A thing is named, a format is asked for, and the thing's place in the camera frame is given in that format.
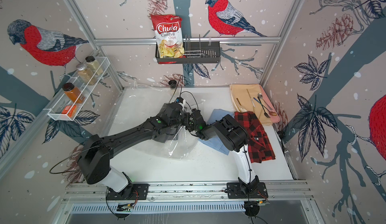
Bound black wire wall basket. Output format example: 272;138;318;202
155;37;221;64

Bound silver spoon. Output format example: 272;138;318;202
258;93;272;113

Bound gold chopstick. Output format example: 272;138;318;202
247;89;255;109

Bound camera cable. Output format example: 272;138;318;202
180;91;200;111
168;75;184;103

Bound red cassava chips bag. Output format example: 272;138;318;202
150;15;185;59

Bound dark grey pinstripe shirt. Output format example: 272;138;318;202
154;131;178;143

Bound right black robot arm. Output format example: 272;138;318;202
185;109;260;196

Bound pink tray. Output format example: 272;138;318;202
256;85;280;124

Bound spice jar silver lid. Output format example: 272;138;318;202
76;63;97;85

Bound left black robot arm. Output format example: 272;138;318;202
77;103;189;198

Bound small orange box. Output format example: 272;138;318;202
62;104;78;118

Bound red black plaid shirt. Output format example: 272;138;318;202
234;111;275;163

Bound black spoon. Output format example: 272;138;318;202
253;96;271;119

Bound right camera cable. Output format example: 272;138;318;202
180;91;200;111

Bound clear acrylic wall shelf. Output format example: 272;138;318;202
48;56;110;121

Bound clear plastic vacuum bag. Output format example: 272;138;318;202
116;84;203;159

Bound spice jar on table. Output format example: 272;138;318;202
168;79;178;89

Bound left camera cable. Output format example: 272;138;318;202
168;75;184;103

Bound spice jar black lid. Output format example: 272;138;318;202
85;56;104;75

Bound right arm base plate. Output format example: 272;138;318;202
224;182;268;199

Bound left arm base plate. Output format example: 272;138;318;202
106;183;150;201

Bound light blue folded shirt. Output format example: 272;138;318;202
198;109;234;156

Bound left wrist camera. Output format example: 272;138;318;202
175;97;184;104

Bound orange spice jar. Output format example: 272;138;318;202
62;82;85;104

